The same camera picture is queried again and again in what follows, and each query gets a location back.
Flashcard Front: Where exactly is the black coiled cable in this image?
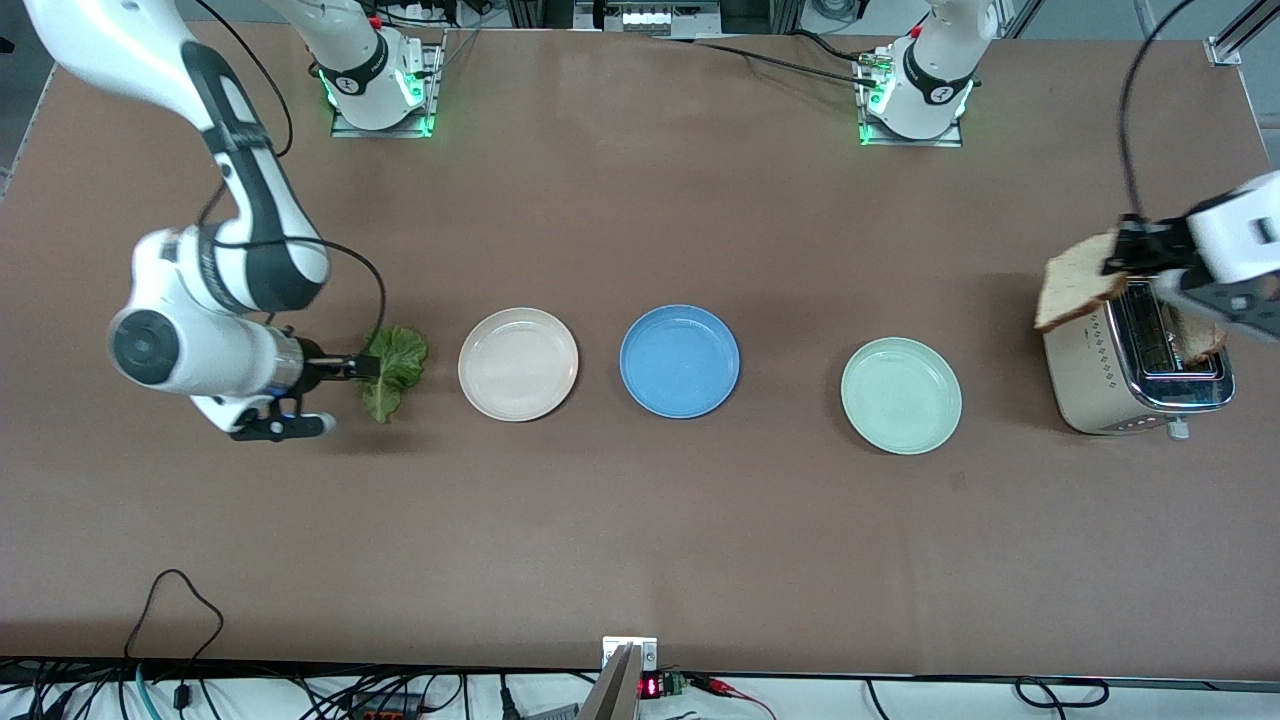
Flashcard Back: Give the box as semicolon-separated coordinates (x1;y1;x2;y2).
1015;677;1111;709

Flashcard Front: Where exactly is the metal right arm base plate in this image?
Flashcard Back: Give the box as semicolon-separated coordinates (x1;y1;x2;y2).
330;28;446;139

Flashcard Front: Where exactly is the black cable across table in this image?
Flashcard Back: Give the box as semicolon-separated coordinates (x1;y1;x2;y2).
650;30;881;89

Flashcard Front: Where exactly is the red clip lead wire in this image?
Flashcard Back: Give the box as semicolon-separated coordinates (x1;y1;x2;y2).
690;675;776;720

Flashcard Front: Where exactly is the beige and chrome toaster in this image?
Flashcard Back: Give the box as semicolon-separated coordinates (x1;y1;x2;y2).
1040;262;1237;441

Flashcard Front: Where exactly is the control box with lights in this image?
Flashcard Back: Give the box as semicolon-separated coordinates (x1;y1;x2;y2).
575;0;723;39

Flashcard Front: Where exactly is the toasted bread slice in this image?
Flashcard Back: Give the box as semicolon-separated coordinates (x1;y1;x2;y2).
1165;308;1229;367
1034;232;1131;334

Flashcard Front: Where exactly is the beige round plate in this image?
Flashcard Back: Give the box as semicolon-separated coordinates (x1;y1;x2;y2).
458;307;580;423

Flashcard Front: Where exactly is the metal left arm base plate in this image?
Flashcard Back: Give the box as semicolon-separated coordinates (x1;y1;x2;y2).
855;45;964;149

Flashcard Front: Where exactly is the pale green round plate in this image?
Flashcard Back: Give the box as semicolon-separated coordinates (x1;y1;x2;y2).
840;337;964;457

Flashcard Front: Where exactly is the metal camera mounting bracket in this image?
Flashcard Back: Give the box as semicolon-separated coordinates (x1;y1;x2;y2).
578;636;661;720

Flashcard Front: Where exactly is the thin black cable loop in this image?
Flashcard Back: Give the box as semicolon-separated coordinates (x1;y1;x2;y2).
125;569;226;701

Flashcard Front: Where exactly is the green lettuce leaf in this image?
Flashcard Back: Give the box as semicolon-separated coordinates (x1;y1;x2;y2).
358;326;431;424

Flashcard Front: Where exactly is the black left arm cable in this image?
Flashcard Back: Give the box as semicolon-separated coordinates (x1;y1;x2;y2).
1118;0;1198;226

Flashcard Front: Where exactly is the blue round plate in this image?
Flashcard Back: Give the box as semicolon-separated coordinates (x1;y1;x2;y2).
619;304;741;420

